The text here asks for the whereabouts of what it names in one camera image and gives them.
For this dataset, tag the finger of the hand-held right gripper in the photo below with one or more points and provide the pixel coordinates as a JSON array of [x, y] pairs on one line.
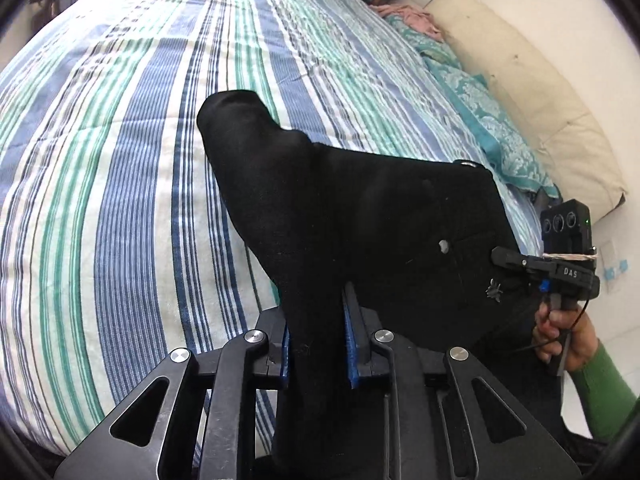
[[507, 258]]

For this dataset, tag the striped bed blanket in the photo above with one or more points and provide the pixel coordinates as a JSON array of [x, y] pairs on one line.
[[125, 160]]

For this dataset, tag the cream headboard cushion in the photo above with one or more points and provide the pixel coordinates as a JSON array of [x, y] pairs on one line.
[[540, 110]]

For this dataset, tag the person's right hand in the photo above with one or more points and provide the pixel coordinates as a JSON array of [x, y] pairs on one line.
[[582, 345]]

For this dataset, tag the black pants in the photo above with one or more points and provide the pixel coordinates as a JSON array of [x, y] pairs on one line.
[[375, 210]]

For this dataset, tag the pink clothing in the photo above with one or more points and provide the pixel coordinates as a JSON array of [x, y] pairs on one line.
[[407, 17]]

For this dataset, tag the teal patterned pillow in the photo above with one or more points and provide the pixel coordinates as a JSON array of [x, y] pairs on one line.
[[425, 40], [495, 125]]

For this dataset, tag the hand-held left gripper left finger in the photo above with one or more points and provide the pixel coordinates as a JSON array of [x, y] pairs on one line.
[[285, 355]]

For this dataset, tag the person's right forearm green sleeve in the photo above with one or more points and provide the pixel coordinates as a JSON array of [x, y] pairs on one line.
[[605, 395]]

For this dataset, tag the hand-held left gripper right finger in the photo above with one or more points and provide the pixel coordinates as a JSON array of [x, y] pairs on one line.
[[351, 350]]

